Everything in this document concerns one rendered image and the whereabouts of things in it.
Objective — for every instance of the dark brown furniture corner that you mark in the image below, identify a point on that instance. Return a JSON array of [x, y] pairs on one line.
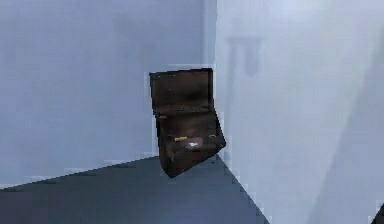
[[379, 216]]

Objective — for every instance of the small yellow stick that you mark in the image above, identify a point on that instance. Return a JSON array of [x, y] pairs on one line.
[[180, 139]]

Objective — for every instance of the dark brown wooden cabinet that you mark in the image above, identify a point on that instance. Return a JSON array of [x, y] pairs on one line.
[[181, 90]]

